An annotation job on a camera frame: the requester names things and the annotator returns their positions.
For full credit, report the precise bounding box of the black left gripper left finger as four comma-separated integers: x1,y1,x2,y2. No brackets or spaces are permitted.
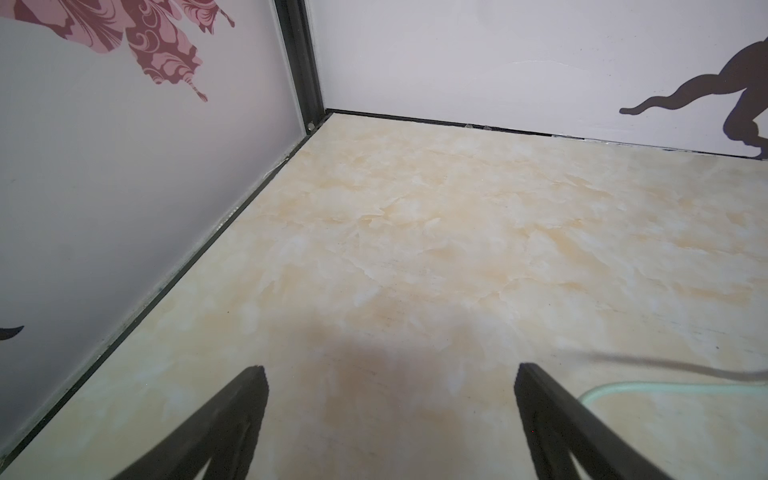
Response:
115,366,269,479

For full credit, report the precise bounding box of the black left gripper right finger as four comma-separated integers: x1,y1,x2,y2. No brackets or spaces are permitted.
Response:
514,363,669,480

